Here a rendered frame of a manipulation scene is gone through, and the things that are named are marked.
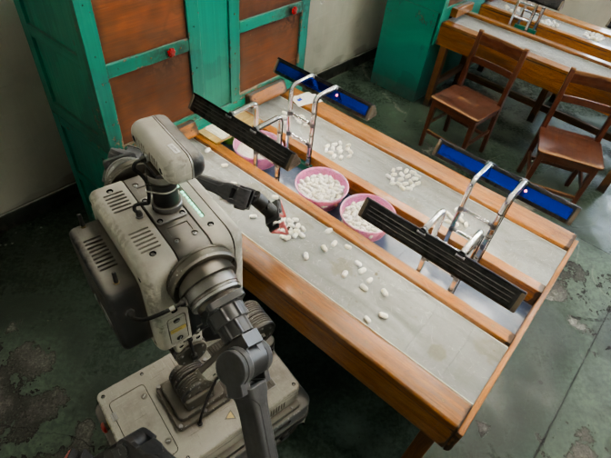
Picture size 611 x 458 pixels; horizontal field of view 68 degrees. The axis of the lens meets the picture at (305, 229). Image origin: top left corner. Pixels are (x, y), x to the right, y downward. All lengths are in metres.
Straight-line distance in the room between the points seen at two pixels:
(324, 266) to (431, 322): 0.48
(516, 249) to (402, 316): 0.71
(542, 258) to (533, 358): 0.79
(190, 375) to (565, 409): 1.94
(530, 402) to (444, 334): 1.03
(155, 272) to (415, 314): 1.14
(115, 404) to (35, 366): 0.84
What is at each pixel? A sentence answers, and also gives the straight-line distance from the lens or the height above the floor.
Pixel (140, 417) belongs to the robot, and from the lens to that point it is 1.91.
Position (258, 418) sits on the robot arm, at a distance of 1.02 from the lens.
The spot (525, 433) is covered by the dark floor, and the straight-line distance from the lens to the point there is 2.69.
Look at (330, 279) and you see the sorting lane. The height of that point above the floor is 0.74.
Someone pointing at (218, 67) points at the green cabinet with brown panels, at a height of 1.07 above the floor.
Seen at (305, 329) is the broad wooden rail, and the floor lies 0.63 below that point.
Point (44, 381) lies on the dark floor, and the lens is 2.65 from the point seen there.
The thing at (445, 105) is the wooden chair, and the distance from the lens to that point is 3.81.
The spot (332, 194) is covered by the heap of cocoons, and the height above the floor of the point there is 0.74.
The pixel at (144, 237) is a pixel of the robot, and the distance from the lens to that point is 1.05.
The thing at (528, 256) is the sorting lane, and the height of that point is 0.74.
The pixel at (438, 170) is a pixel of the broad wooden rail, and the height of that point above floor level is 0.76.
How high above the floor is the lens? 2.20
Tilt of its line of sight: 45 degrees down
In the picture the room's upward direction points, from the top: 8 degrees clockwise
